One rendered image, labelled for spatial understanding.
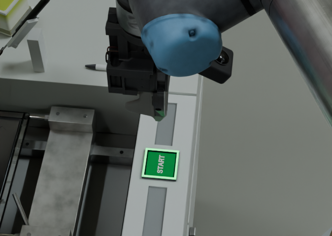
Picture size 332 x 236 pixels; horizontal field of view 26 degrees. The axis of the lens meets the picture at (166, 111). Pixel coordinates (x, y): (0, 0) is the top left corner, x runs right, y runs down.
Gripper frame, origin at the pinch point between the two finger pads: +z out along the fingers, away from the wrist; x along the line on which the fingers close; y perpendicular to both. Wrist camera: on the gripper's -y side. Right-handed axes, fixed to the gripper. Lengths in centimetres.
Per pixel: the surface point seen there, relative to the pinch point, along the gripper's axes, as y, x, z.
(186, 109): -2.7, -11.4, 14.1
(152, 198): 1.1, 6.4, 14.4
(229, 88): -13, -93, 111
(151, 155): 2.1, -1.2, 13.6
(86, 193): 14.1, -1.1, 28.1
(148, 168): 2.3, 1.4, 13.6
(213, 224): -11, -40, 110
